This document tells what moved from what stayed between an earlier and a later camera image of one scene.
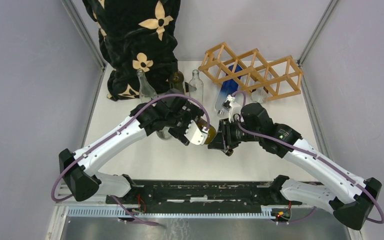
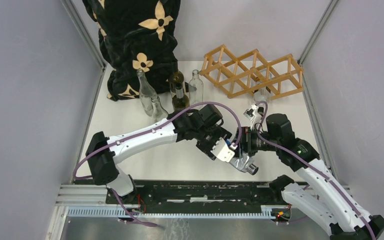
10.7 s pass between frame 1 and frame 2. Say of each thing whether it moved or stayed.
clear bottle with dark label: stayed
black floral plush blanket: stayed
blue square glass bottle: moved
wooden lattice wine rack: stayed
